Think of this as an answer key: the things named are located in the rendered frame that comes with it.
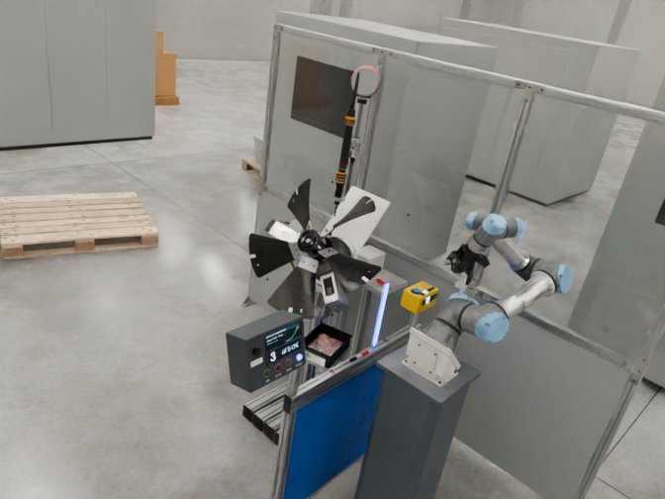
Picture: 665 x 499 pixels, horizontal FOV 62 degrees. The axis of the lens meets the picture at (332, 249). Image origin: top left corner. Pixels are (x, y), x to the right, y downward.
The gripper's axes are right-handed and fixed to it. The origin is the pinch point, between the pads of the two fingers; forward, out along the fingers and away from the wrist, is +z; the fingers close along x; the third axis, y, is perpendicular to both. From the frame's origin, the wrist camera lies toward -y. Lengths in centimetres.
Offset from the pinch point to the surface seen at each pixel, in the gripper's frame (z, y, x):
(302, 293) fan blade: 52, 39, -31
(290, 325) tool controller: 10, 70, 12
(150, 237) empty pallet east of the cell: 242, 65, -230
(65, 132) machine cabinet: 360, 130, -504
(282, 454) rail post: 74, 57, 34
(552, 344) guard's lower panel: 33, -76, 14
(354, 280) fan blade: 31.0, 23.3, -22.9
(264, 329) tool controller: 9, 80, 14
